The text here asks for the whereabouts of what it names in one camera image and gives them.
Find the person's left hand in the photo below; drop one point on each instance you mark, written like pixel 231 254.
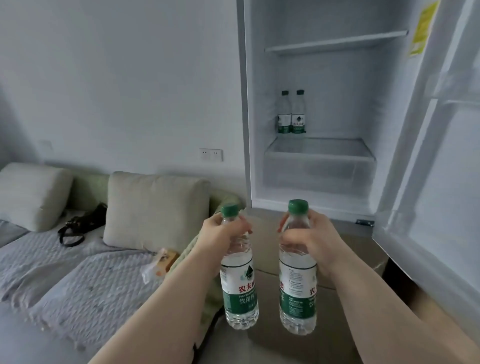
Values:
pixel 217 234

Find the person's right hand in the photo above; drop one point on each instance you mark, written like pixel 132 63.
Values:
pixel 318 240

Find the person's right thumb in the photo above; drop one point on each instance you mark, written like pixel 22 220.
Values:
pixel 282 224

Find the person's left thumb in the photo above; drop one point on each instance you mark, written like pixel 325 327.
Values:
pixel 242 222

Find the green-capped water bottle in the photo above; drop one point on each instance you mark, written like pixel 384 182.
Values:
pixel 299 112
pixel 239 270
pixel 298 277
pixel 284 112

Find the person's left forearm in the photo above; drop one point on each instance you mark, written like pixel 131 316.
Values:
pixel 157 318

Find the person's right forearm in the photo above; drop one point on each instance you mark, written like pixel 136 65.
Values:
pixel 393 311

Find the clear refrigerator crisper drawer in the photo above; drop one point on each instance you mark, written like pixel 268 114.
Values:
pixel 318 168

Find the metal door hinge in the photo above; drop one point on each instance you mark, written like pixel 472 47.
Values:
pixel 365 222

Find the beige sofa cushion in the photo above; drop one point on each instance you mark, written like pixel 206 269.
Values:
pixel 32 195
pixel 153 213

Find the clear plastic snack wrapper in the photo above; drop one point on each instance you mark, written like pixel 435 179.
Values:
pixel 159 262

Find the white refrigerator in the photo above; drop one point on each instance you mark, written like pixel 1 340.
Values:
pixel 322 112

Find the green sofa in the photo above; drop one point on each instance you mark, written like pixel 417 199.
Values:
pixel 90 187

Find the black handbag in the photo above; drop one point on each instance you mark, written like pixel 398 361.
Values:
pixel 82 223

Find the white refrigerator door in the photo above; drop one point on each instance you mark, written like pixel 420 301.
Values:
pixel 438 157

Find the grey quilted sofa blanket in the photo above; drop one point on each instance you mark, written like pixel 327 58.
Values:
pixel 75 277

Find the glass refrigerator shelf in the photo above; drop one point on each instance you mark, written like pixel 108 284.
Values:
pixel 333 43

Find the yellow energy label sticker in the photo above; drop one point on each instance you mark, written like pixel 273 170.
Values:
pixel 423 30

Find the white wall socket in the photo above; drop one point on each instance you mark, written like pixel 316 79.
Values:
pixel 211 154

